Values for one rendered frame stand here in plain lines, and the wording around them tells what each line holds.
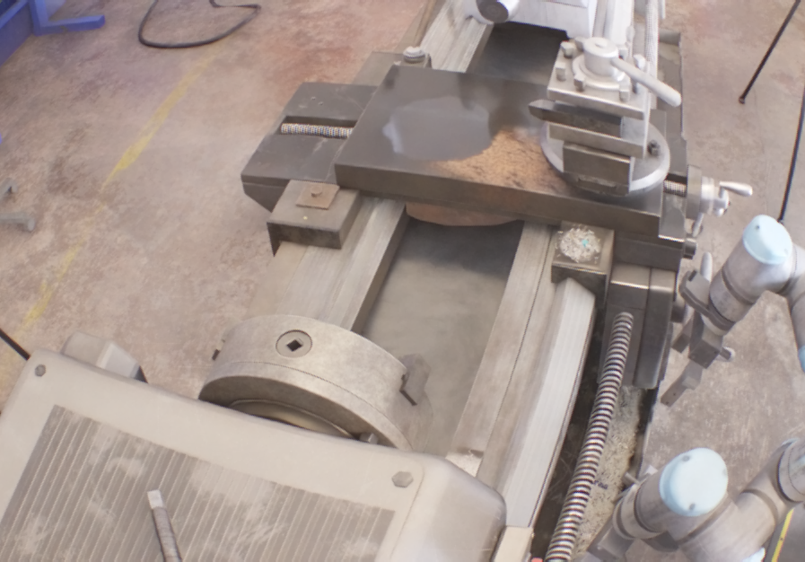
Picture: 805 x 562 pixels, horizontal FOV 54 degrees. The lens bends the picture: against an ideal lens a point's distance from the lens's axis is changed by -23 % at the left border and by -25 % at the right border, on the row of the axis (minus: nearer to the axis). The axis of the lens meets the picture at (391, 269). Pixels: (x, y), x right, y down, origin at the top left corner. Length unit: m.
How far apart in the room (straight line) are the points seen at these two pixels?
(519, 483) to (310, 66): 2.57
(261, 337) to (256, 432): 0.26
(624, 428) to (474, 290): 0.45
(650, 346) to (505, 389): 0.40
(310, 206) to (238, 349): 0.66
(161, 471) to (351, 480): 0.16
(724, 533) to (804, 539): 0.88
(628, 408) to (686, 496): 0.92
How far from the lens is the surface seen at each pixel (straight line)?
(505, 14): 1.77
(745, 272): 1.37
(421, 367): 1.05
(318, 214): 1.65
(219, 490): 0.76
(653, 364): 1.77
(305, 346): 1.00
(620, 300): 1.65
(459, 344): 1.64
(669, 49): 3.08
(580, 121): 1.49
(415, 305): 1.70
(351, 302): 1.56
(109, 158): 3.53
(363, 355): 1.01
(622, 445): 1.88
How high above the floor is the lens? 1.96
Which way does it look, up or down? 45 degrees down
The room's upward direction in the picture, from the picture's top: 7 degrees counter-clockwise
